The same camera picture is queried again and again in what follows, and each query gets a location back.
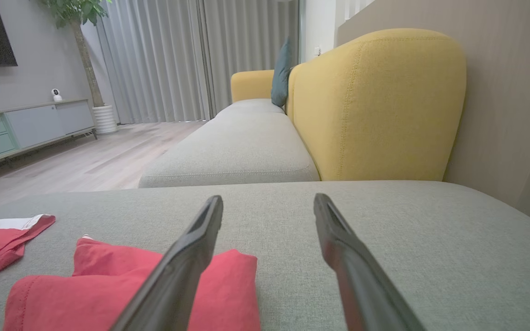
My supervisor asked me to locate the yellow sofa backrest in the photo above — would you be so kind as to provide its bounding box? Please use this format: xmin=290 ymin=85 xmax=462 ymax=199
xmin=286 ymin=29 xmax=467 ymax=183

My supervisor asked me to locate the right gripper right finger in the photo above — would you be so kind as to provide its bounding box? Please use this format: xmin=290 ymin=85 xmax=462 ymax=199
xmin=313 ymin=193 xmax=426 ymax=331

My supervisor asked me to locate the large grey ottoman cushion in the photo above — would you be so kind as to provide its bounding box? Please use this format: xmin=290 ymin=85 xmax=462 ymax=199
xmin=0 ymin=180 xmax=530 ymax=331

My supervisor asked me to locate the teal throw pillow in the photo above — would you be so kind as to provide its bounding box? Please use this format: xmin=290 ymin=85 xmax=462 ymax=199
xmin=271 ymin=37 xmax=294 ymax=108

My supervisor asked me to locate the grey pleated curtain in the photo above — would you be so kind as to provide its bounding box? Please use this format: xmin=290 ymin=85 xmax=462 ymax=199
xmin=203 ymin=0 xmax=300 ymax=116
xmin=81 ymin=0 xmax=210 ymax=125

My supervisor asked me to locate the green indoor tree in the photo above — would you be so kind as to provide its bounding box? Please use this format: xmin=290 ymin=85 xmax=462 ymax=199
xmin=40 ymin=0 xmax=112 ymax=109

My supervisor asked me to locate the grey sofa seat cushion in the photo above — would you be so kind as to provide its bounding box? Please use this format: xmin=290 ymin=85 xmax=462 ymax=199
xmin=138 ymin=112 xmax=321 ymax=188
xmin=217 ymin=98 xmax=287 ymax=115

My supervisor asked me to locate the white ribbed plant pot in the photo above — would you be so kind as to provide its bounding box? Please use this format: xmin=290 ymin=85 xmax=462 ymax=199
xmin=92 ymin=105 xmax=119 ymax=135

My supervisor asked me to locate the yellow sofa armrest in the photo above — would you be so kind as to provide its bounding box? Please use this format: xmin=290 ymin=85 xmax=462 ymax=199
xmin=230 ymin=70 xmax=276 ymax=103

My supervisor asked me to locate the red jersey white trim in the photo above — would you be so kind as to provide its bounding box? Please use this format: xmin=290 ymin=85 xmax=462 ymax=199
xmin=3 ymin=234 xmax=262 ymax=331

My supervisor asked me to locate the mint grey TV cabinet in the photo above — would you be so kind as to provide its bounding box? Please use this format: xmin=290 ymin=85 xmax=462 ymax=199
xmin=0 ymin=97 xmax=98 ymax=173

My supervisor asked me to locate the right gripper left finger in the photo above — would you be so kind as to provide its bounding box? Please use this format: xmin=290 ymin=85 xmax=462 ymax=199
xmin=110 ymin=195 xmax=225 ymax=331

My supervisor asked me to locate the white slatted window panel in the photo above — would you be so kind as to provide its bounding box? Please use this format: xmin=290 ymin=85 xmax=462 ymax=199
xmin=336 ymin=0 xmax=376 ymax=22

